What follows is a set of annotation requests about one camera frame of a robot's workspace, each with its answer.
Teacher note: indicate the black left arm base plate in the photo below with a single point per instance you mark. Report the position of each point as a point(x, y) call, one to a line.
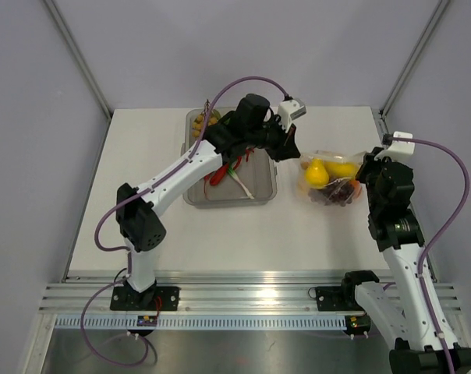
point(162, 298)

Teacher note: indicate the right aluminium frame post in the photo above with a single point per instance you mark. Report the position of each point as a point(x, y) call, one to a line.
point(415, 55)

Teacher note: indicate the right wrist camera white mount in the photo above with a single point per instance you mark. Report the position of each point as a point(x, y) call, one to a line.
point(397, 146)

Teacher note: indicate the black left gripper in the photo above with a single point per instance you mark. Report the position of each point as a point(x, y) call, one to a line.
point(285, 147)

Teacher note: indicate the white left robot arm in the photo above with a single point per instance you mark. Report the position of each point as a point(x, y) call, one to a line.
point(252, 125)

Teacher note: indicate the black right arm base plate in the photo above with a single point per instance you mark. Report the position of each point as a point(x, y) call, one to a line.
point(331, 299)

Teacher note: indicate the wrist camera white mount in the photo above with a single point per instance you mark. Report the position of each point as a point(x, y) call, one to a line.
point(397, 146)
point(289, 111)

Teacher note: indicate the green grape bunch toy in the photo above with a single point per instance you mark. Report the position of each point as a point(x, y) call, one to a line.
point(198, 122)

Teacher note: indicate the orange fruit toy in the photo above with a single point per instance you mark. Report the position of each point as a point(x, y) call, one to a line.
point(357, 188)

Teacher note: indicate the clear plastic food tray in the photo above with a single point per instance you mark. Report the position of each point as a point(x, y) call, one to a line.
point(259, 176)

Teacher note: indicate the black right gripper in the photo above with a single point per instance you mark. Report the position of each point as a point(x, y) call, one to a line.
point(370, 162)

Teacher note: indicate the green scallion toy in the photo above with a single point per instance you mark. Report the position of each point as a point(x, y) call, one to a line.
point(235, 177)

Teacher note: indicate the white slotted cable duct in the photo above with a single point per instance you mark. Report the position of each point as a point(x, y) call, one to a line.
point(171, 322)

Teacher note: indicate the left aluminium frame post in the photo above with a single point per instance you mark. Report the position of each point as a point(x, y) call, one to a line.
point(76, 54)

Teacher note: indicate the red lobster toy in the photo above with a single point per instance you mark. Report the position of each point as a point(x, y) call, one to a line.
point(215, 178)

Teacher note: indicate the clear dotted zip top bag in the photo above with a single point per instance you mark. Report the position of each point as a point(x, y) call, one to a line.
point(302, 188)

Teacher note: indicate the aluminium mounting rail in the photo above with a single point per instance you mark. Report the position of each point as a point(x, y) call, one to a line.
point(204, 293)

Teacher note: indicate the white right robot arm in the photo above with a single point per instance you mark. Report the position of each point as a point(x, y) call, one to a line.
point(417, 333)

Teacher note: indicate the aluminium frame post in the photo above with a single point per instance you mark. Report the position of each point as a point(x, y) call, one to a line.
point(76, 54)
point(415, 55)

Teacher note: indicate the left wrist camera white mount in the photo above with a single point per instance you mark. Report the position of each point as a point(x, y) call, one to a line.
point(289, 111)

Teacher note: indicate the yellow lemon toy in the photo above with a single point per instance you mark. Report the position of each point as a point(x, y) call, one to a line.
point(341, 170)
point(316, 175)

